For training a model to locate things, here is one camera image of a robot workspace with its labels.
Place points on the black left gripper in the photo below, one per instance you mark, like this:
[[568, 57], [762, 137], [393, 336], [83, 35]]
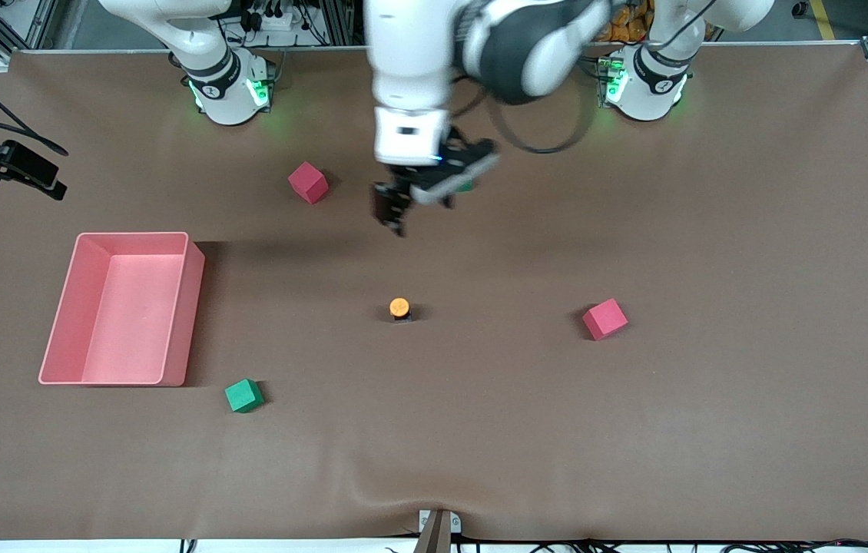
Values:
[[404, 184]]

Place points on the orange-capped black push button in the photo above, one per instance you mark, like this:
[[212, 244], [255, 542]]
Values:
[[399, 307]]

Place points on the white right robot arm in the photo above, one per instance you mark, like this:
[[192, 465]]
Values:
[[223, 92]]

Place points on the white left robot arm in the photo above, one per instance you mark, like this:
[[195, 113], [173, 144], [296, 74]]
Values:
[[411, 61]]

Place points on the green foam cube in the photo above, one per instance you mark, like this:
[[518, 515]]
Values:
[[467, 187], [243, 395]]

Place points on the pink foam cube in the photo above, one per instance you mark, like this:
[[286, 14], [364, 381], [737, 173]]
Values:
[[307, 182], [604, 319]]

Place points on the pink plastic bin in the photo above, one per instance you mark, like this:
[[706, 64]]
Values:
[[134, 330]]

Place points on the white power strip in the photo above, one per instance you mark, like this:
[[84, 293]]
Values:
[[280, 19]]

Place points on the brown table mat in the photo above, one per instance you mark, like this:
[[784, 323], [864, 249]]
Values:
[[434, 430]]

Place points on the pile of orange objects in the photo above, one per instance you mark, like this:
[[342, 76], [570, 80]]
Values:
[[626, 27]]

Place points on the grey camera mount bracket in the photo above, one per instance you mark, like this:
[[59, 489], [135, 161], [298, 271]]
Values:
[[438, 530]]

